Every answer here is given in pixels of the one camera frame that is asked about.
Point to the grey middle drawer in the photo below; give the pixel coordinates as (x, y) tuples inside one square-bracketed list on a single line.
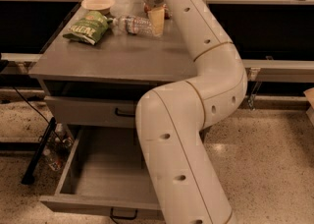
[(92, 112)]

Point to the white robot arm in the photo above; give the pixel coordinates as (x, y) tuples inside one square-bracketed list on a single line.
[(170, 117)]

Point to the grey drawer cabinet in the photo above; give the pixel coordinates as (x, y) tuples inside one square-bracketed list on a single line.
[(118, 67)]

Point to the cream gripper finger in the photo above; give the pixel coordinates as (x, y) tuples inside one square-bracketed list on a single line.
[(157, 17)]

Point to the green chip bag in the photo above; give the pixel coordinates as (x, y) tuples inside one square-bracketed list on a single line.
[(89, 29)]

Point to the clear acrylic bracket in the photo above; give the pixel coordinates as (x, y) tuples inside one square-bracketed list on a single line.
[(252, 94)]

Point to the beige paper bowl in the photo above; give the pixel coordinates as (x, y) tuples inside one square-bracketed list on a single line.
[(102, 6)]

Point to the black stand leg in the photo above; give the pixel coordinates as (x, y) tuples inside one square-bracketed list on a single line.
[(28, 177)]

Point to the bottles on floor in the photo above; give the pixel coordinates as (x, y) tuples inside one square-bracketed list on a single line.
[(58, 148)]

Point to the open grey bottom drawer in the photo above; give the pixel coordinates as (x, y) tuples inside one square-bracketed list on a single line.
[(106, 175)]

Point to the clear plastic water bottle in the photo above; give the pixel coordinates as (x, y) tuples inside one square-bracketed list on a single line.
[(133, 25)]

